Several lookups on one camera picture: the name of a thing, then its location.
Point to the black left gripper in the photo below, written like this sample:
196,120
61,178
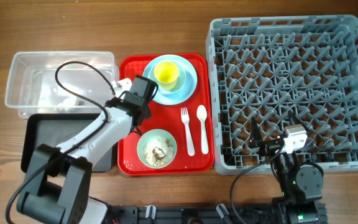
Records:
148,110

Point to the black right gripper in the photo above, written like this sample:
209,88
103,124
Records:
256,141

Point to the yellow plastic cup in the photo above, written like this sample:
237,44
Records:
166,73

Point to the green bowl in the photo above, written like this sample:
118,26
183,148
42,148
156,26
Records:
149,135

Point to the rice and food scraps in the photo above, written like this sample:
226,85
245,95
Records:
159,151

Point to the white tissue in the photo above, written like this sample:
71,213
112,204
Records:
69,102

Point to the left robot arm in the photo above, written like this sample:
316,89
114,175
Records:
57,182

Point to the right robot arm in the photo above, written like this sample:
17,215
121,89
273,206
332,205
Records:
301,183

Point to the grey dishwasher rack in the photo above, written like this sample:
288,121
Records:
263,68

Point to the black food waste tray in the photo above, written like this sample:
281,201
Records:
51,129

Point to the clear plastic waste bin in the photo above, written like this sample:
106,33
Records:
31,86

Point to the light blue plate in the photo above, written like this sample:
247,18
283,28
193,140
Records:
187,89

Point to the light blue bowl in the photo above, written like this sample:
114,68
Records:
180,82

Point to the white plastic fork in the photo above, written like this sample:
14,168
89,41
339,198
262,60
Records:
189,142

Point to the red serving tray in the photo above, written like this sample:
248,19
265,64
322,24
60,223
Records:
167,117

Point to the white plastic spoon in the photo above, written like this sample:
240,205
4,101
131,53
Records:
201,114

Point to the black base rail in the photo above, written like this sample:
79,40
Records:
250,213

